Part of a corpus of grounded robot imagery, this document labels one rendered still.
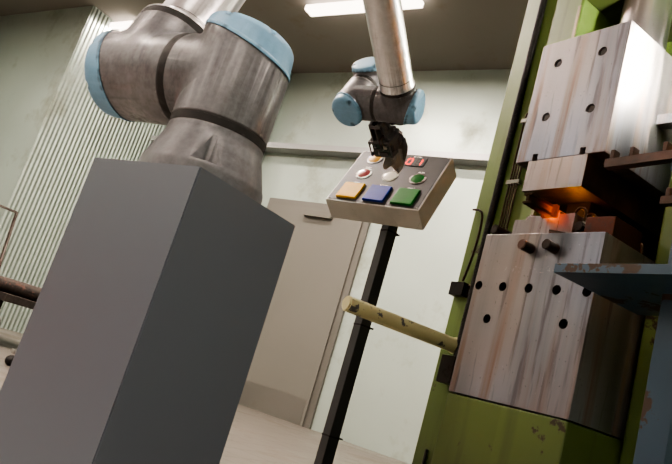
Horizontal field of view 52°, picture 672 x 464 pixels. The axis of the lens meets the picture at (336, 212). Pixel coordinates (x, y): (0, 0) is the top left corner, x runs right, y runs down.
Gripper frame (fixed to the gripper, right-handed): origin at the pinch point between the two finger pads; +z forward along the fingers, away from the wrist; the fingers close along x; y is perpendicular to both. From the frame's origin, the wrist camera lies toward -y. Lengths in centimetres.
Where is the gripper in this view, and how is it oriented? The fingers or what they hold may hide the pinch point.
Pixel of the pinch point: (399, 167)
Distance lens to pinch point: 209.5
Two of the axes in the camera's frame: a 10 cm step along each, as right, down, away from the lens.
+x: 8.4, 1.2, -5.3
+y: -4.8, 6.3, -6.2
